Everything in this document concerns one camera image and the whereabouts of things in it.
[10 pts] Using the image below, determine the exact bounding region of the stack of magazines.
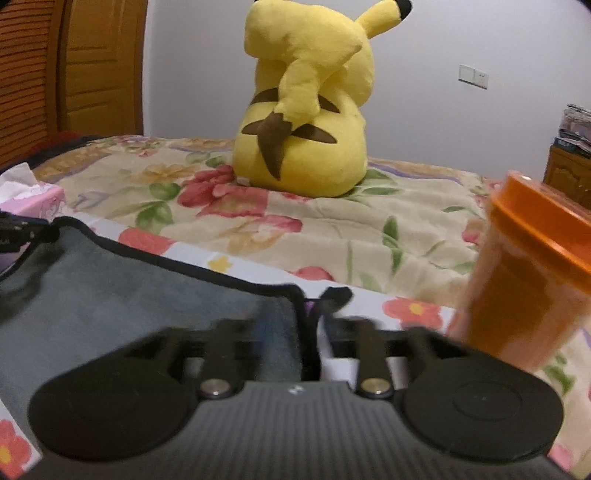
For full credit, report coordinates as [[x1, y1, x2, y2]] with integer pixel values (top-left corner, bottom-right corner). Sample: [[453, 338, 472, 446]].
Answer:
[[553, 104, 591, 154]]

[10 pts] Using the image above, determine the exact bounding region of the pink tissue box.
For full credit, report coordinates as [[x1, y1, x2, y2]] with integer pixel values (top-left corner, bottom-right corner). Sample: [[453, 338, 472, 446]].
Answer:
[[0, 162, 68, 217]]

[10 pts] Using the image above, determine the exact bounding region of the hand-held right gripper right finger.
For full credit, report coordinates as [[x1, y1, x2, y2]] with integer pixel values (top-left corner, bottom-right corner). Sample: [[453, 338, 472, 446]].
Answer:
[[318, 286, 465, 400]]

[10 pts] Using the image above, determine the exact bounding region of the grey towel with black edge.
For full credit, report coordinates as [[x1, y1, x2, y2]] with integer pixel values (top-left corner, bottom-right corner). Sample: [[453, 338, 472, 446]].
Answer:
[[0, 216, 321, 446]]

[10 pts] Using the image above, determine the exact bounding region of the red cloth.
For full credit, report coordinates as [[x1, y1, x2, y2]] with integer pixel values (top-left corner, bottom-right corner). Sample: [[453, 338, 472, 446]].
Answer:
[[25, 130, 100, 155]]

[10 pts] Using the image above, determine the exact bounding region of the floral blanket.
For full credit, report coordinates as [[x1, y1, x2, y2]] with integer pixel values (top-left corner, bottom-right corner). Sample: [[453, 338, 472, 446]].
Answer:
[[0, 134, 591, 480]]

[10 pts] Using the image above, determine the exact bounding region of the wooden louvered wardrobe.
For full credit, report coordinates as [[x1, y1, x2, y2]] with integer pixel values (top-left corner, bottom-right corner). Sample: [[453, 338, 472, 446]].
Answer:
[[0, 0, 65, 171]]

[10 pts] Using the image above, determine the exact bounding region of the orange plastic container with lid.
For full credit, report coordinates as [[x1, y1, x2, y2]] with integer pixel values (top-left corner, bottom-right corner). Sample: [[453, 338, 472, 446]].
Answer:
[[445, 170, 591, 374]]

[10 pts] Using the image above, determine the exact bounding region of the white wall switch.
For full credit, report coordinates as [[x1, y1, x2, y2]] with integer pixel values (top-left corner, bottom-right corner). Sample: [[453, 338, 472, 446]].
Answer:
[[458, 64, 490, 89]]

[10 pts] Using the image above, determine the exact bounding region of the wooden nightstand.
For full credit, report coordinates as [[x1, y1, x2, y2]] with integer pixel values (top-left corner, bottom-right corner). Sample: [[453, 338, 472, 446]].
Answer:
[[543, 145, 591, 210]]

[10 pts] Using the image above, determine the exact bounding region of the wooden door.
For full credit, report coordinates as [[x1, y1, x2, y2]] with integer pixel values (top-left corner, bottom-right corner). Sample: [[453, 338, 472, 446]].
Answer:
[[58, 0, 149, 138]]

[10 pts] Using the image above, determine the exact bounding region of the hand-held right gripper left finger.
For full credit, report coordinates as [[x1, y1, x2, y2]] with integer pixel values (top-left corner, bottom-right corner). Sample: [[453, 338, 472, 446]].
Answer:
[[124, 318, 280, 400]]

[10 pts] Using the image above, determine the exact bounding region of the yellow plush toy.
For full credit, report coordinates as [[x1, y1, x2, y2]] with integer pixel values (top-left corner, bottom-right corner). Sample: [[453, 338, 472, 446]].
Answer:
[[232, 0, 414, 198]]

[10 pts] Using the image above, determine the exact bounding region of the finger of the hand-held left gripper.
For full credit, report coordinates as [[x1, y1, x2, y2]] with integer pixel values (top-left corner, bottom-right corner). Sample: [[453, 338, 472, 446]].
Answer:
[[0, 211, 60, 278]]

